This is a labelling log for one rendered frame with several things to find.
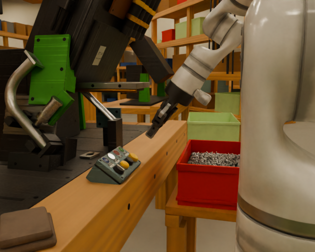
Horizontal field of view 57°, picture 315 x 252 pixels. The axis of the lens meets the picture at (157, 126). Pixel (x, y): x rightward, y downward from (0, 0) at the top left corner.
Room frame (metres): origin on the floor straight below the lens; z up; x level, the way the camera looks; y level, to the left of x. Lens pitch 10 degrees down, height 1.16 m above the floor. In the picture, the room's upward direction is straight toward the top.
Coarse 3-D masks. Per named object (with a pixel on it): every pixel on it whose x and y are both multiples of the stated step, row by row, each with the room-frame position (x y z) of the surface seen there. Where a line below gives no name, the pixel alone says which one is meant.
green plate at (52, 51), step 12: (36, 36) 0.91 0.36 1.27; (48, 36) 0.89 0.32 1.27; (60, 36) 0.88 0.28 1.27; (36, 48) 0.89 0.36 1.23; (48, 48) 0.88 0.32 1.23; (60, 48) 0.87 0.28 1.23; (48, 60) 0.87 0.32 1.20; (60, 60) 0.87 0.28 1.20; (36, 72) 0.87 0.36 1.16; (48, 72) 0.86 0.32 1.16; (60, 72) 0.86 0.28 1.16; (72, 72) 0.91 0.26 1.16; (36, 84) 0.86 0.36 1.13; (48, 84) 0.86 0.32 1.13; (60, 84) 0.85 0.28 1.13; (72, 84) 0.91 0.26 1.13; (36, 96) 0.85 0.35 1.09; (48, 96) 0.85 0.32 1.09
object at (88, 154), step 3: (84, 153) 0.90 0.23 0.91; (87, 153) 0.90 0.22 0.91; (90, 153) 0.91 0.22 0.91; (93, 153) 0.90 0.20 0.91; (96, 153) 0.90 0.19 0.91; (99, 153) 0.91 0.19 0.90; (81, 156) 0.87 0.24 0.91; (84, 156) 0.87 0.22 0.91; (87, 156) 0.87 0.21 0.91; (90, 156) 0.87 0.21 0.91; (93, 156) 0.88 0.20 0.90
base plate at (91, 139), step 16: (96, 128) 1.38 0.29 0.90; (128, 128) 1.38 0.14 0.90; (144, 128) 1.38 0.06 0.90; (80, 144) 1.05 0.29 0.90; (96, 144) 1.05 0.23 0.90; (80, 160) 0.85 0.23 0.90; (0, 176) 0.71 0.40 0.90; (16, 176) 0.71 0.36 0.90; (32, 176) 0.71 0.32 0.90; (48, 176) 0.71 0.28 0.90; (64, 176) 0.71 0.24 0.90; (0, 192) 0.61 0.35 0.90; (16, 192) 0.61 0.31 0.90; (32, 192) 0.61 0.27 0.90; (48, 192) 0.61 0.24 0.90; (0, 208) 0.53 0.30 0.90; (16, 208) 0.53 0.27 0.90
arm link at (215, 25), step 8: (224, 0) 0.66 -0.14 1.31; (232, 0) 0.64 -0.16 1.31; (216, 8) 0.68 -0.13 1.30; (224, 8) 0.66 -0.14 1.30; (232, 8) 0.64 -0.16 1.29; (240, 8) 0.64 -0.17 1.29; (208, 16) 0.70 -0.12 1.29; (216, 16) 0.68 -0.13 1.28; (224, 16) 0.69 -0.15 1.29; (232, 16) 0.70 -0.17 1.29; (208, 24) 0.70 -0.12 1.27; (216, 24) 0.69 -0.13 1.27; (224, 24) 0.69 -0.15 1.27; (208, 32) 0.71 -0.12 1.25; (216, 32) 0.70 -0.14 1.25; (224, 32) 0.69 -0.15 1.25; (216, 40) 0.71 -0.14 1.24
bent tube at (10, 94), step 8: (32, 56) 0.87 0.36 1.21; (24, 64) 0.85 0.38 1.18; (32, 64) 0.85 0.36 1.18; (40, 64) 0.86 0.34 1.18; (16, 72) 0.85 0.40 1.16; (24, 72) 0.85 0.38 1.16; (8, 80) 0.85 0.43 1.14; (16, 80) 0.85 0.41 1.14; (8, 88) 0.84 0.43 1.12; (16, 88) 0.86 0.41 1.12; (8, 96) 0.84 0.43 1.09; (8, 104) 0.83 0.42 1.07; (16, 104) 0.84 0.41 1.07; (16, 112) 0.82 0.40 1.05; (16, 120) 0.81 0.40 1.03; (24, 120) 0.81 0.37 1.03; (24, 128) 0.80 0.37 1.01; (32, 128) 0.80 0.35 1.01; (32, 136) 0.79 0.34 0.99; (40, 136) 0.79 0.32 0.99; (40, 144) 0.77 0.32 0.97
